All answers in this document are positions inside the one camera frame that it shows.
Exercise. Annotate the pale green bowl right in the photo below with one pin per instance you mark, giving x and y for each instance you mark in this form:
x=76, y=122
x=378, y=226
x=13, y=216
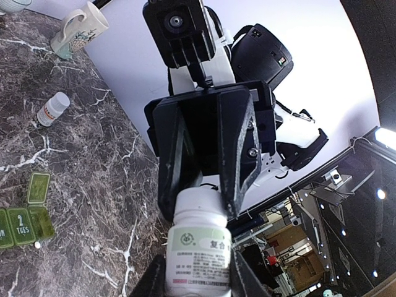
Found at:
x=12, y=6

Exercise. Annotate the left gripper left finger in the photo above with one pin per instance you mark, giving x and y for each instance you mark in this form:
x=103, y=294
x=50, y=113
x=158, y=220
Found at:
x=152, y=283

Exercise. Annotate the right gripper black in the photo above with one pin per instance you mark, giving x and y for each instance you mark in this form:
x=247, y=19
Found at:
x=205, y=133

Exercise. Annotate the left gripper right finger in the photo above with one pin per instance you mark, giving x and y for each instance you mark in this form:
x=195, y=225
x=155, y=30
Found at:
x=243, y=281

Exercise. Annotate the white pill bottle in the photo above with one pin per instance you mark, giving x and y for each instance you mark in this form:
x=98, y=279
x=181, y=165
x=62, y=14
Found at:
x=198, y=252
x=53, y=109

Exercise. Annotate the cream floral mug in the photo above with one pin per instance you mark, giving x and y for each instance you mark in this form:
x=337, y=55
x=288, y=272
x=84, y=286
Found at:
x=78, y=29

